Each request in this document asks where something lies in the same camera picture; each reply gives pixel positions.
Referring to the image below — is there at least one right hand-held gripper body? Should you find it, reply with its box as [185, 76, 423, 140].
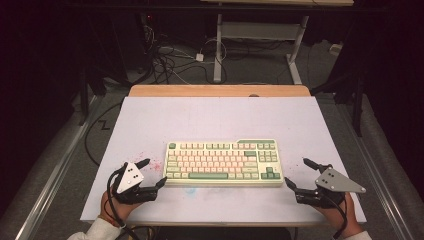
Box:
[294, 163, 367, 210]

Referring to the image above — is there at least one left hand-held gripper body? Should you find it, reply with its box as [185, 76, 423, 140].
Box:
[112, 161, 159, 205]

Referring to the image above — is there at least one cream and green keyboard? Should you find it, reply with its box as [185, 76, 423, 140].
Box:
[162, 138, 285, 188]

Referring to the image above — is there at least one person's left hand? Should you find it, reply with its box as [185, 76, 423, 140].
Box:
[100, 189, 144, 225]

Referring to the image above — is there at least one person's right hand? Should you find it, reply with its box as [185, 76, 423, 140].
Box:
[313, 191, 364, 238]

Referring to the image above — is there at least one orange wrist band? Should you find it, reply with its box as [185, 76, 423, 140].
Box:
[99, 213, 127, 230]

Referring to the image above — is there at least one black metal stand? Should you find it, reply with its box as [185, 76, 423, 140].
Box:
[78, 66, 108, 126]
[313, 73, 364, 138]

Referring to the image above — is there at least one white board table cover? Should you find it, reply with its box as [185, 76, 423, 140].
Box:
[79, 95, 368, 224]

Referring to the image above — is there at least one wooden table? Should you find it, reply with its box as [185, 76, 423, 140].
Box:
[128, 84, 312, 98]

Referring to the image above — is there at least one left hand-held gripper black cable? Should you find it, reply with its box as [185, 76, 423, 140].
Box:
[106, 165, 143, 240]

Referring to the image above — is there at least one hand-held gripper black cable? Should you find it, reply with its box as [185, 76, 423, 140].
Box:
[106, 165, 143, 240]
[324, 191, 349, 240]

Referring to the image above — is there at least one right hand-held gripper black cable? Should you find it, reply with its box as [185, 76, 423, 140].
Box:
[324, 191, 349, 240]

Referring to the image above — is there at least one metal floor rail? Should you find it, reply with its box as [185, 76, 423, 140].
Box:
[14, 96, 101, 240]
[336, 103, 414, 240]

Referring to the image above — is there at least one long black floor cable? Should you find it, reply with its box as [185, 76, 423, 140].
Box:
[83, 101, 123, 168]

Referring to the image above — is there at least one tangle of black floor cables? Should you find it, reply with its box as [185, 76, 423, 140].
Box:
[143, 24, 228, 85]

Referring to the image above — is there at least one white metal frame desk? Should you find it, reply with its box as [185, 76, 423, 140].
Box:
[199, 0, 355, 85]

